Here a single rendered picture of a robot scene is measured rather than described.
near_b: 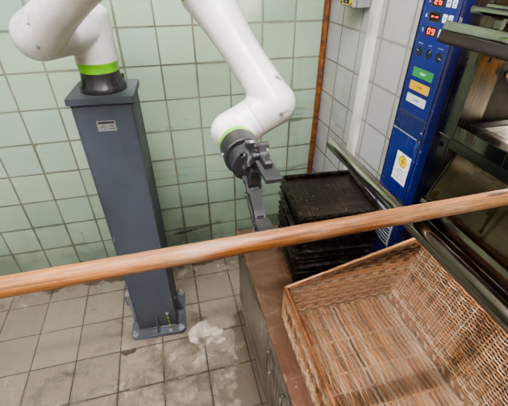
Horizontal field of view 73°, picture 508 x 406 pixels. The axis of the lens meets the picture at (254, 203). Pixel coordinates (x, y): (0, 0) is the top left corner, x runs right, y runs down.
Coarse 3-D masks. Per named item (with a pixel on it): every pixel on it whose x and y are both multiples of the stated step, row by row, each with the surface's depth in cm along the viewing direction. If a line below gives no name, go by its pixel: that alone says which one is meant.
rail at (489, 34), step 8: (448, 24) 75; (456, 24) 73; (464, 24) 72; (456, 32) 74; (464, 32) 71; (472, 32) 70; (480, 32) 68; (488, 32) 67; (496, 32) 65; (504, 32) 64; (496, 40) 65; (504, 40) 64
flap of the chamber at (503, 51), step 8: (440, 32) 77; (448, 32) 75; (440, 40) 77; (448, 40) 75; (456, 40) 73; (464, 40) 71; (472, 40) 70; (480, 40) 68; (488, 40) 67; (464, 48) 71; (472, 48) 70; (480, 48) 68; (488, 48) 66; (496, 48) 65; (504, 48) 63; (496, 56) 65; (504, 56) 63
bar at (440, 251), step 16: (336, 144) 86; (352, 160) 79; (368, 176) 73; (384, 192) 69; (416, 224) 60; (432, 240) 57; (432, 256) 57; (448, 256) 54; (448, 272) 53; (464, 272) 51; (464, 288) 51; (480, 288) 49; (480, 304) 48; (496, 304) 46; (496, 320) 46
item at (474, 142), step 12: (456, 132) 95; (468, 132) 91; (480, 132) 91; (492, 132) 91; (468, 144) 92; (480, 144) 88; (492, 144) 85; (504, 144) 85; (492, 156) 85; (504, 156) 82; (504, 168) 83
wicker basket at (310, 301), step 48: (288, 288) 105; (336, 288) 112; (384, 288) 119; (432, 288) 105; (336, 336) 108; (384, 336) 108; (432, 336) 103; (480, 336) 89; (336, 384) 96; (384, 384) 95; (432, 384) 95; (480, 384) 89
